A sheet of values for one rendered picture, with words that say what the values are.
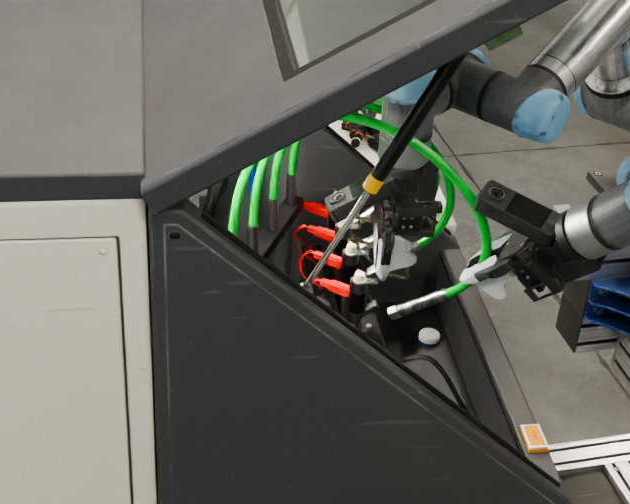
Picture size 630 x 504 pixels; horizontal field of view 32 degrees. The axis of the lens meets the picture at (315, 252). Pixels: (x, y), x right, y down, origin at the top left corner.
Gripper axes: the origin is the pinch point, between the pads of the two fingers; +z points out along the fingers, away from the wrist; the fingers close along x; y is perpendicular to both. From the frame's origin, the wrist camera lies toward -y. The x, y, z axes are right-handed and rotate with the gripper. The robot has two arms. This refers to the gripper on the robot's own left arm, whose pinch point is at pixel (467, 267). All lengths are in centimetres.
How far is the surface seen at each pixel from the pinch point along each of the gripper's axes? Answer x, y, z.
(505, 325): 121, 83, 130
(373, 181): -20.9, -24.9, -19.9
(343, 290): -0.7, -5.5, 23.3
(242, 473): -40.3, -5.5, 15.3
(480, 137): 236, 63, 186
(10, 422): -54, -32, 21
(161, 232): -37, -37, -7
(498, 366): 7.1, 22.1, 17.7
